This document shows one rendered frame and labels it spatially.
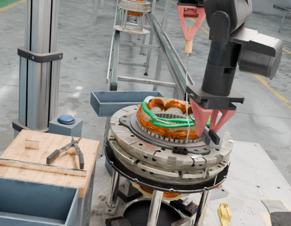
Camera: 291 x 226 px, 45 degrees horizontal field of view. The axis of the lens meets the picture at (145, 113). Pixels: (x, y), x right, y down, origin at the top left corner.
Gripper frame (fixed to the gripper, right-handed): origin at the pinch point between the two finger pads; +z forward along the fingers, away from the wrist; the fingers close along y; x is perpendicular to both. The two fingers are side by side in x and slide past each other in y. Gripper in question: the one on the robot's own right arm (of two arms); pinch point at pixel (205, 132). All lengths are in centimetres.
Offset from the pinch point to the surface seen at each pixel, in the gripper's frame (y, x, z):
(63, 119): -26.0, 32.6, 12.5
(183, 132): -0.9, 8.0, 4.0
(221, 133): 8.0, 6.6, 3.6
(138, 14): 69, 302, 15
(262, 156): 62, 54, 39
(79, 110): 13, 276, 114
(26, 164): -35.1, 4.5, 9.8
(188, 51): 0.2, 16.5, -13.0
